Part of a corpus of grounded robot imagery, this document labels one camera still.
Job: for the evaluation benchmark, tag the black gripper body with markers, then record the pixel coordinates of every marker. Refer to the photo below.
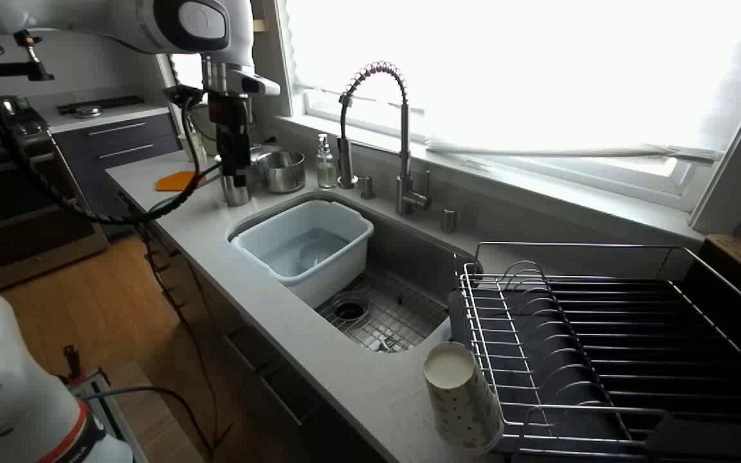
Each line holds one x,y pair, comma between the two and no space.
230,113

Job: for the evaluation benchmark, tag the patterned paper coffee cup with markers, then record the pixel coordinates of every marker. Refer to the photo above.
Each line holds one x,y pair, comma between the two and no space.
465,410

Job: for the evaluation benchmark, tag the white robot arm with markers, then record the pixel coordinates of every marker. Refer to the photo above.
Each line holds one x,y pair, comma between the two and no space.
40,416

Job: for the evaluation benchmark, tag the small steel pot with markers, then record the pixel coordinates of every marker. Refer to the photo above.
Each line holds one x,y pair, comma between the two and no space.
284,169

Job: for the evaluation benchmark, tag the orange silicone mat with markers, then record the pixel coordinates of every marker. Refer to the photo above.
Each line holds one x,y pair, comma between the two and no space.
176,181

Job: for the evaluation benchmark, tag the clear soap dispenser bottle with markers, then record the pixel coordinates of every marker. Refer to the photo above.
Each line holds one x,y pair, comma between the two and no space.
325,162

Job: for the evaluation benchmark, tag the white plastic wash basin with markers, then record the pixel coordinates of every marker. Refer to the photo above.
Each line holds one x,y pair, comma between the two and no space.
315,248

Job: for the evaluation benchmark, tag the chrome spring kitchen faucet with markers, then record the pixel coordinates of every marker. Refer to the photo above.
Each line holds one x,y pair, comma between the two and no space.
406,195

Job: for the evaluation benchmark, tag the black kitchen stove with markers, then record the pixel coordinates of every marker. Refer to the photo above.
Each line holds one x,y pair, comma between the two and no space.
37,235

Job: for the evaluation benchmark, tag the stainless steel sink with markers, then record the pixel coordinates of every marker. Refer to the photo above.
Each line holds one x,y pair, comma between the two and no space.
410,254

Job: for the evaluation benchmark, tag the metal dish drying rack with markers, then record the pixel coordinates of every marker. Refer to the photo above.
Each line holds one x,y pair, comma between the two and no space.
604,353

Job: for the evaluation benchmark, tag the sink bottom wire grid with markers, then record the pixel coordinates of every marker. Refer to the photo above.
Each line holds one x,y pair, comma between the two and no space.
384,312

